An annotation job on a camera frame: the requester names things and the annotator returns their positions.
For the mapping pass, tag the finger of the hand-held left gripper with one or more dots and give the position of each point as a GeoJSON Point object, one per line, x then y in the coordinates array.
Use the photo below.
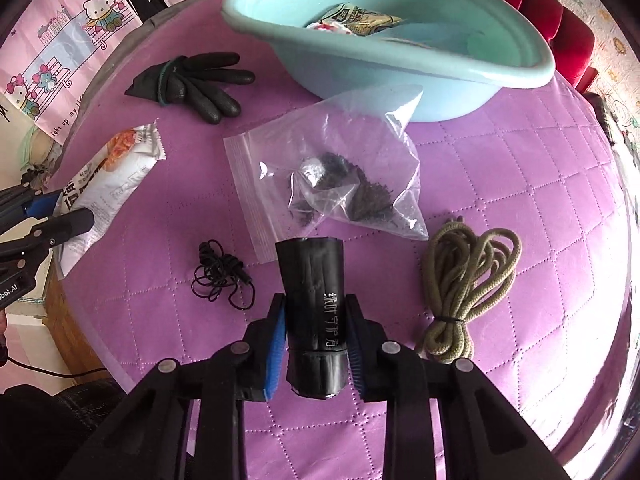
{"type": "Point", "coordinates": [42, 205]}
{"type": "Point", "coordinates": [65, 227]}

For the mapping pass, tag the red tufted sofa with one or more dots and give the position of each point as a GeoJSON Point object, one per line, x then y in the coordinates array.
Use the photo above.
{"type": "Point", "coordinates": [545, 0]}

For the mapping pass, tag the purple quilted table cover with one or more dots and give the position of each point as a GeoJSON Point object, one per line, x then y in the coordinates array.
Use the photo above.
{"type": "Point", "coordinates": [525, 185]}

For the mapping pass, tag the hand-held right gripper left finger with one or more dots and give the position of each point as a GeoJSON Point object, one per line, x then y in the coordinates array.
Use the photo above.
{"type": "Point", "coordinates": [275, 355]}

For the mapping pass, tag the white snack packet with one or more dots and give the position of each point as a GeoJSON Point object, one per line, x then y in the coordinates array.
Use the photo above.
{"type": "Point", "coordinates": [115, 180]}

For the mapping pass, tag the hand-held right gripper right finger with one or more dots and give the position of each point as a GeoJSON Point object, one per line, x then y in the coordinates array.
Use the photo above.
{"type": "Point", "coordinates": [357, 360]}

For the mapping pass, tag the beige snack packet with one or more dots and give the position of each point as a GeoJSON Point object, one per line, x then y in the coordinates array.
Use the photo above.
{"type": "Point", "coordinates": [360, 17]}

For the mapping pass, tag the clear zip bag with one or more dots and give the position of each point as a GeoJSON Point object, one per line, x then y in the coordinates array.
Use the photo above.
{"type": "Point", "coordinates": [280, 160]}

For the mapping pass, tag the white plastic bag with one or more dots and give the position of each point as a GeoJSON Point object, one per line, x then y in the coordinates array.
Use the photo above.
{"type": "Point", "coordinates": [327, 27]}

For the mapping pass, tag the black glove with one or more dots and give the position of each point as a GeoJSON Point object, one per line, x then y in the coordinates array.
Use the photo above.
{"type": "Point", "coordinates": [200, 85]}

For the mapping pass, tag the teal plastic basin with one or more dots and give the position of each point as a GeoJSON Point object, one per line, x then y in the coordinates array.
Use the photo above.
{"type": "Point", "coordinates": [450, 75]}

